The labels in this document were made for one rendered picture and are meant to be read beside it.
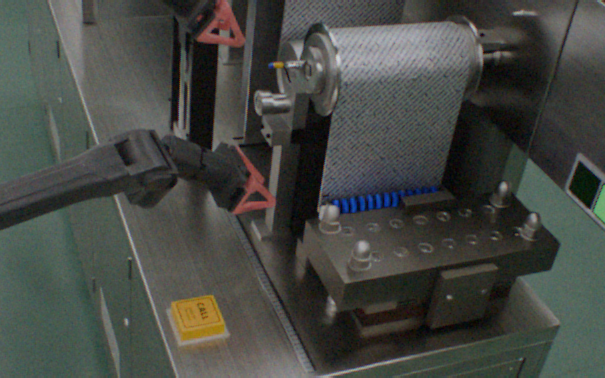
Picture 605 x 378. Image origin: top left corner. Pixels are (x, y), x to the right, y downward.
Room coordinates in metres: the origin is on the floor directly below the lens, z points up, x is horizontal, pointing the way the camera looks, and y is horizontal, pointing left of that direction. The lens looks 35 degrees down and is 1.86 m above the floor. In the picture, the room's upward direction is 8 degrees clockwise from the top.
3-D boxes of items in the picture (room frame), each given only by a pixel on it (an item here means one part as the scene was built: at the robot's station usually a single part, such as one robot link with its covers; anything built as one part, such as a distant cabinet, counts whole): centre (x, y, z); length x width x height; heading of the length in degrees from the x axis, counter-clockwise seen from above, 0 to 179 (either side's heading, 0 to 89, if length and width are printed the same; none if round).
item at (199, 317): (0.95, 0.14, 0.91); 0.07 x 0.07 x 0.02; 26
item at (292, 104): (1.21, 0.05, 1.05); 0.06 x 0.05 x 0.31; 116
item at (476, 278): (1.03, -0.28, 0.96); 0.10 x 0.03 x 0.11; 116
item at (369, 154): (1.20, -0.14, 1.10); 0.23 x 0.01 x 0.18; 116
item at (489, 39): (1.33, -0.27, 1.28); 0.06 x 0.05 x 0.02; 116
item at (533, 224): (1.14, -0.39, 1.05); 0.04 x 0.04 x 0.04
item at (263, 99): (1.20, 0.08, 1.18); 0.04 x 0.02 x 0.04; 26
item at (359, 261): (1.00, -0.10, 1.05); 0.04 x 0.04 x 0.04
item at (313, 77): (1.19, 0.01, 1.25); 0.07 x 0.02 x 0.07; 26
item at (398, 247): (1.11, -0.23, 1.00); 0.40 x 0.16 x 0.06; 116
